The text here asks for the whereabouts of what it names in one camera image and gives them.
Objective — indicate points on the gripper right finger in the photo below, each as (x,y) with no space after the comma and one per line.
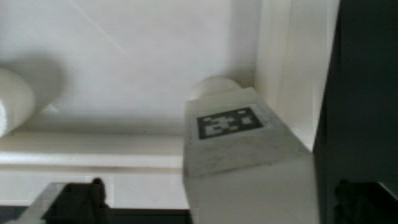
(367,203)

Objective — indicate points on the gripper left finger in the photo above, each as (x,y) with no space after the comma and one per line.
(70,204)

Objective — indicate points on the white square tabletop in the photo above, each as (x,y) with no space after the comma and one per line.
(113,56)

